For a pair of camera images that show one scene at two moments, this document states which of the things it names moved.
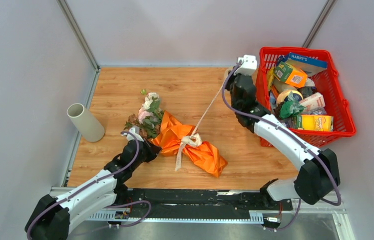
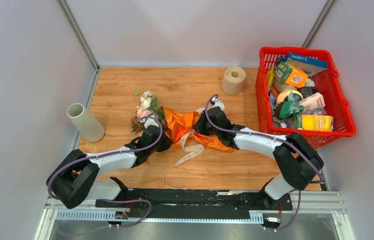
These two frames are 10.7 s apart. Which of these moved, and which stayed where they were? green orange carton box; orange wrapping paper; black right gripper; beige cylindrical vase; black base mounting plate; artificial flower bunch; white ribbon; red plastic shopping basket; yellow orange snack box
Moved: white ribbon; orange wrapping paper; black right gripper
Stayed: beige cylindrical vase; red plastic shopping basket; black base mounting plate; green orange carton box; artificial flower bunch; yellow orange snack box
